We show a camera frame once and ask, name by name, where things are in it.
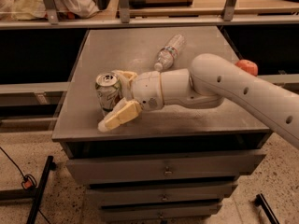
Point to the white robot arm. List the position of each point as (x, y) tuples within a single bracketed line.
[(209, 79)]

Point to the black metal floor stand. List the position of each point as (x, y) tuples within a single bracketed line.
[(34, 193)]

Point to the clear plastic water bottle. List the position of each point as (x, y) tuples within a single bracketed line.
[(169, 52)]

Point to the orange fruit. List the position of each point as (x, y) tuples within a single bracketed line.
[(248, 66)]

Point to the grey drawer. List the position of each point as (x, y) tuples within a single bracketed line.
[(128, 169), (160, 211), (167, 193)]

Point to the middle grey drawer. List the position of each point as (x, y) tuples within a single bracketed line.
[(167, 193)]

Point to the top grey drawer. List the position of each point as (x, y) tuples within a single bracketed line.
[(128, 169)]

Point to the black bar on floor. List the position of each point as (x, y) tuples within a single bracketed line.
[(261, 201)]

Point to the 7up soda can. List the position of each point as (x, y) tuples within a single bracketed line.
[(108, 88)]

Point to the grey drawer cabinet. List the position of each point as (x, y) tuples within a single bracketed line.
[(173, 129)]

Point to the white cloth bag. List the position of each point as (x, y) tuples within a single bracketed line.
[(25, 10)]

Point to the grey low bench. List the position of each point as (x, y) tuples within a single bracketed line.
[(32, 93)]

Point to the bottom grey drawer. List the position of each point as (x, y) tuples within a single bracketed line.
[(160, 211)]

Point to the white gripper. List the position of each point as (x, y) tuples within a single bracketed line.
[(147, 90)]

